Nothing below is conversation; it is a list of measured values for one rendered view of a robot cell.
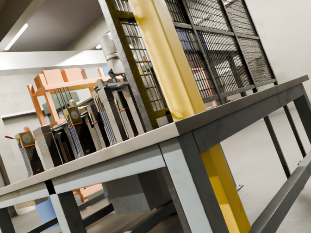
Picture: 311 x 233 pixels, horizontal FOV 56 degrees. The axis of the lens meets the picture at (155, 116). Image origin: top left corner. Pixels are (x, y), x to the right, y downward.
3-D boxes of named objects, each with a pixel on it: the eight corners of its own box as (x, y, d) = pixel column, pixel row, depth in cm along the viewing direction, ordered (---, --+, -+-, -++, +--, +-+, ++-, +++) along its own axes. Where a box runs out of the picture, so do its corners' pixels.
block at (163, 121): (158, 129, 159) (135, 68, 161) (166, 126, 165) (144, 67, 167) (169, 125, 154) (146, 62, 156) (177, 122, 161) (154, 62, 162)
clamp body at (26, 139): (25, 180, 230) (10, 136, 232) (40, 174, 241) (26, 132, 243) (30, 177, 225) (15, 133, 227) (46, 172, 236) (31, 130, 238)
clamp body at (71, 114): (75, 161, 192) (58, 111, 194) (89, 156, 202) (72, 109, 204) (81, 158, 188) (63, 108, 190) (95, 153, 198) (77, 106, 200)
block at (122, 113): (122, 143, 163) (105, 96, 164) (136, 138, 172) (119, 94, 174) (132, 139, 159) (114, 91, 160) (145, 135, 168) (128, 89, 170)
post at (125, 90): (138, 136, 161) (120, 88, 162) (144, 134, 165) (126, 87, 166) (145, 134, 158) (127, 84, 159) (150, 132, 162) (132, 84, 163)
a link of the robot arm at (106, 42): (120, 53, 189) (106, 58, 189) (112, 34, 189) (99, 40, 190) (117, 51, 180) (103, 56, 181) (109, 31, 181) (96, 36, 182)
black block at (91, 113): (97, 152, 181) (82, 108, 182) (108, 148, 189) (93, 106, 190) (103, 150, 178) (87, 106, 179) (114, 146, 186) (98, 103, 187)
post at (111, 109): (116, 144, 146) (96, 91, 148) (123, 142, 150) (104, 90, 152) (123, 142, 143) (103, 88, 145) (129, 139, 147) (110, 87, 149)
